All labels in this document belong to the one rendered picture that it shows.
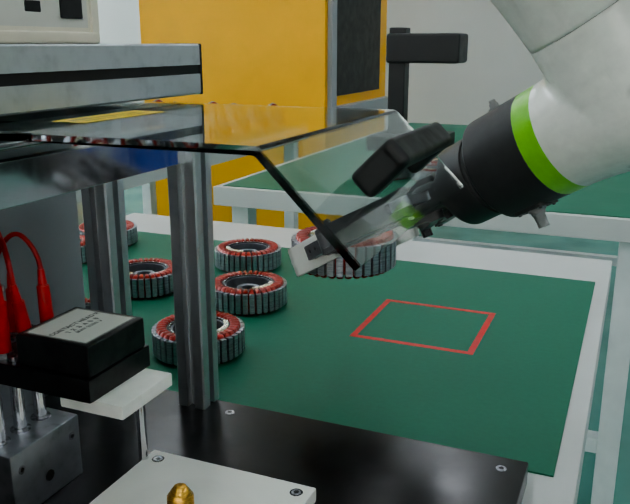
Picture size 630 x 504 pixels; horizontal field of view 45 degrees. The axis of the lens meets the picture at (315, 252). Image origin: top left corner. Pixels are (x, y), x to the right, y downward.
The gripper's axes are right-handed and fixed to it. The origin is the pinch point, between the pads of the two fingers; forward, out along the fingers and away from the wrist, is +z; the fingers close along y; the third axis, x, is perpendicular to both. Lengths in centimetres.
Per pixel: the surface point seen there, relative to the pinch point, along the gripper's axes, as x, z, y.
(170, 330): -0.9, 22.5, -10.0
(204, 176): 9.2, -2.1, -16.0
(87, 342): -3.5, -8.4, -34.7
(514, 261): -6, 19, 57
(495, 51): 142, 204, 410
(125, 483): -13.8, 1.4, -30.7
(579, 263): -11, 12, 64
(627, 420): -61, 71, 160
